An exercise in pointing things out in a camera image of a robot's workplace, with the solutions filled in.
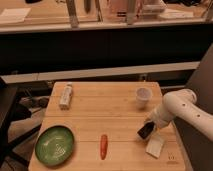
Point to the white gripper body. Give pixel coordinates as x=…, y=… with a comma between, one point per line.
x=160, y=116

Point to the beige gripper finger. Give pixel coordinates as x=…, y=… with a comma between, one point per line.
x=154, y=128

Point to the black eraser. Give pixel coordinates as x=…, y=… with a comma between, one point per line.
x=146, y=130

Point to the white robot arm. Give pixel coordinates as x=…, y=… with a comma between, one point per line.
x=181, y=104

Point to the white sponge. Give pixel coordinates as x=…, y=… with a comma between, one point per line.
x=155, y=145

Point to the white plastic cup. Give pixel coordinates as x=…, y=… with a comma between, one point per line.
x=143, y=96

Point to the wooden board table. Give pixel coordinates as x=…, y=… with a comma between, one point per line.
x=109, y=108

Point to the orange carrot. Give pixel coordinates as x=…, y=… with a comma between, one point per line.
x=103, y=146

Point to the white tube bottle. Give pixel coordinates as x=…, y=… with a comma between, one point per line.
x=65, y=98

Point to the green plate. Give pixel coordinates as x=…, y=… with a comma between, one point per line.
x=55, y=145

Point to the black chair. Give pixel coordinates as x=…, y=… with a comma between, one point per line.
x=8, y=99

